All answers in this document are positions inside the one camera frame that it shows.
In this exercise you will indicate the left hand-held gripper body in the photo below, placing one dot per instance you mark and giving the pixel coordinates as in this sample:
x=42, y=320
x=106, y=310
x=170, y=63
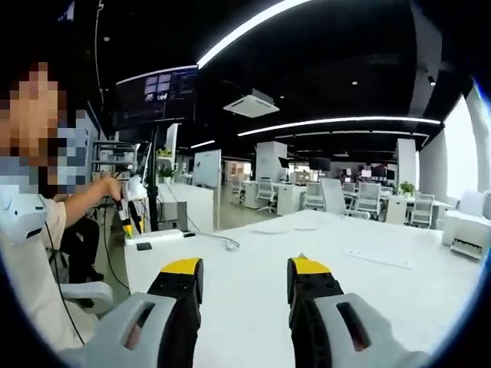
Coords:
x=137, y=189

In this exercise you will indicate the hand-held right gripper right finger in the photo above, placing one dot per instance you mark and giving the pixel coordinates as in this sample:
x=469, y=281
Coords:
x=345, y=333

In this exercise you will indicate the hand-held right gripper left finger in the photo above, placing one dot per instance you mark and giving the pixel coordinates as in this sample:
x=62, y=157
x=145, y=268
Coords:
x=153, y=326

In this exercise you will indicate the white power strip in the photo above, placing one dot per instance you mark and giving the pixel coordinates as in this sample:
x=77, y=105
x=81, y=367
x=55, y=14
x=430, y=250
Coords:
x=153, y=235

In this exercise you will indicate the short ceiling light strip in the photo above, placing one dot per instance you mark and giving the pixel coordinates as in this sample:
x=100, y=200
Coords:
x=203, y=144

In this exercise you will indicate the long ceiling light strip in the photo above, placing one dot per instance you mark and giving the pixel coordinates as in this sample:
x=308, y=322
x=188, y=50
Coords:
x=345, y=119
x=215, y=51

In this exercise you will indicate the person's left hand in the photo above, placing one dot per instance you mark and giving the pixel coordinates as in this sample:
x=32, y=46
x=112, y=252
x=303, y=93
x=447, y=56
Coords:
x=113, y=188

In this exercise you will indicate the black monitor stand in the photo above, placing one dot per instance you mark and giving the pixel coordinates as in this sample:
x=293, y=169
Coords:
x=153, y=184

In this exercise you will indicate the small black device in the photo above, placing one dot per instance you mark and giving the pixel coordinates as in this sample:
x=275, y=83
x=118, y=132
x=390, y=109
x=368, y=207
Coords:
x=144, y=246

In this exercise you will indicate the potted green plant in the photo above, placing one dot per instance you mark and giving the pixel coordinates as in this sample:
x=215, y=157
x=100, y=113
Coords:
x=406, y=188
x=166, y=174

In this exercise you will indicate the metal shelf rack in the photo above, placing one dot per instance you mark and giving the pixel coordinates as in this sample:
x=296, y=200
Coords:
x=115, y=157

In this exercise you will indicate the person's leg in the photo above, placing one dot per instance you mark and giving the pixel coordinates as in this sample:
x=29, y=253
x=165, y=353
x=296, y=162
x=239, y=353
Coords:
x=82, y=241

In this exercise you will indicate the white side desk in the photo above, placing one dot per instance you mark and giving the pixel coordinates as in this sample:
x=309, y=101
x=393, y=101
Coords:
x=199, y=207

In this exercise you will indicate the whiteboard on stand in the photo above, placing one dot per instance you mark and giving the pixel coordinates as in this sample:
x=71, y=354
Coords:
x=207, y=168

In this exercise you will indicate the flat white sheet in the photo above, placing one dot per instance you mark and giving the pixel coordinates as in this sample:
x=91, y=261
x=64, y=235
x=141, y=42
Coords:
x=377, y=257

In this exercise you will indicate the black monitor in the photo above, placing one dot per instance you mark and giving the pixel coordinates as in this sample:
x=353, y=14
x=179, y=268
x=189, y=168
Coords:
x=153, y=99

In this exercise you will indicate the white table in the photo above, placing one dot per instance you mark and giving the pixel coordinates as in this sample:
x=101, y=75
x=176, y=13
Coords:
x=249, y=299

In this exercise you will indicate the person's torso in beige shirt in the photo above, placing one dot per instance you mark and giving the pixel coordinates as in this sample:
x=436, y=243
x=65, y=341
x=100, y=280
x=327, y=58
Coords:
x=38, y=299

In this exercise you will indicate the white office desk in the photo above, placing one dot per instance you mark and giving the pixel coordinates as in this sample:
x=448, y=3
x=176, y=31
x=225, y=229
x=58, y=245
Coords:
x=285, y=197
x=395, y=209

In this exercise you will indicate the row of white office chairs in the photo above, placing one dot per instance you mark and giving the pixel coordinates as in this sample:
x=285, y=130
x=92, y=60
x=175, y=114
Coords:
x=366, y=199

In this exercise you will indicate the ceiling air conditioner vent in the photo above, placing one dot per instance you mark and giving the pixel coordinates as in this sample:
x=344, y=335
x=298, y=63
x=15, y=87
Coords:
x=251, y=104

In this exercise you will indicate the white printer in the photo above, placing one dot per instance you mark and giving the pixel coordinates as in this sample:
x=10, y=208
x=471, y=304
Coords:
x=466, y=226

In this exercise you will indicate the bright window with blind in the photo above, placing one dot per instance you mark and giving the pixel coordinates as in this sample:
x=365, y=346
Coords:
x=462, y=153

